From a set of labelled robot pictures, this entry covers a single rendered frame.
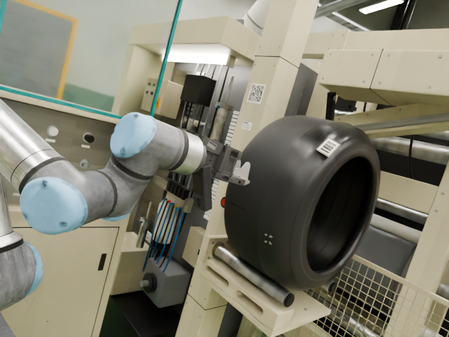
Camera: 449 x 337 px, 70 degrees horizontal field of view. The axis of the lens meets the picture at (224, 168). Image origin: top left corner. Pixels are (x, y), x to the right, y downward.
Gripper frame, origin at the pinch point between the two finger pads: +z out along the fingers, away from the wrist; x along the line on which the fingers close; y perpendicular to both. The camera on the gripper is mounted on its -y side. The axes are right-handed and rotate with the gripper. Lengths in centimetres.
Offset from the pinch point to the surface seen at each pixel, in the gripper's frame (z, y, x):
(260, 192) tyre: 8.3, -1.1, 0.6
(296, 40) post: 29, 56, 26
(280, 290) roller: 25.1, -27.4, -7.2
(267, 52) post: 23, 48, 33
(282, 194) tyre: 8.7, 0.5, -6.4
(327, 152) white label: 14.9, 15.7, -10.8
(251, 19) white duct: 47, 80, 78
